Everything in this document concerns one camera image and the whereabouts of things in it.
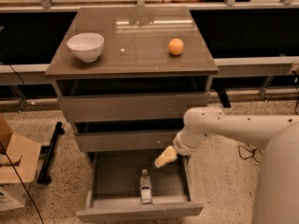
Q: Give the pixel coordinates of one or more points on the grey metal railing beam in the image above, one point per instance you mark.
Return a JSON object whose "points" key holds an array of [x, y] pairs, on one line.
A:
{"points": [[31, 74]]}

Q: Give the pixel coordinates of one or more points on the clear plastic water bottle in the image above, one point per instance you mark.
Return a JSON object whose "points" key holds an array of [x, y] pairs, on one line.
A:
{"points": [[145, 187]]}

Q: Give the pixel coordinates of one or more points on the grey middle drawer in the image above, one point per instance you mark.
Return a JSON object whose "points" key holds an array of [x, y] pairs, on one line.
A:
{"points": [[127, 134]]}

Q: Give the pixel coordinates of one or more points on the grey top drawer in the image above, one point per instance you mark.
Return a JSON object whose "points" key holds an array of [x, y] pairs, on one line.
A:
{"points": [[111, 99]]}

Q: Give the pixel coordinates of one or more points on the black left stand foot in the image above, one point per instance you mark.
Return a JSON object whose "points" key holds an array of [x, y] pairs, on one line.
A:
{"points": [[44, 174]]}

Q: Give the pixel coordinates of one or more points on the orange fruit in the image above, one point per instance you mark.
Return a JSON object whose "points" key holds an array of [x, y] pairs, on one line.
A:
{"points": [[176, 46]]}

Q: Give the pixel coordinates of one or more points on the grey bottom drawer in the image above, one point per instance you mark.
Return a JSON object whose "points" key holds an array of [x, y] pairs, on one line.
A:
{"points": [[115, 193]]}

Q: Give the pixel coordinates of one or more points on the grey drawer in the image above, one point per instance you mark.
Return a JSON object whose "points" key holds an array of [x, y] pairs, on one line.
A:
{"points": [[127, 134], [111, 99], [115, 193]]}

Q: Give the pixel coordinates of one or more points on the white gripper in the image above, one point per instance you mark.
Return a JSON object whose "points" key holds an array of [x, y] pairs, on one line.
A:
{"points": [[181, 146]]}

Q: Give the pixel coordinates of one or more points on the grey drawer cabinet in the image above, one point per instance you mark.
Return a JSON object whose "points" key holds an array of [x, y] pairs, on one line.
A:
{"points": [[136, 45]]}

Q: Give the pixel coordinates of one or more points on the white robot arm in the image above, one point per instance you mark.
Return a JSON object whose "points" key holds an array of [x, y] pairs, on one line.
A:
{"points": [[277, 193]]}

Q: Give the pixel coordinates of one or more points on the cardboard box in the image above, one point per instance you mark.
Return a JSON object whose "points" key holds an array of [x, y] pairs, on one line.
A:
{"points": [[18, 162]]}

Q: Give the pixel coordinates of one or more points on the white ceramic bowl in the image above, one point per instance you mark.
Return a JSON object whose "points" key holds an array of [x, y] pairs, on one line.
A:
{"points": [[87, 46]]}

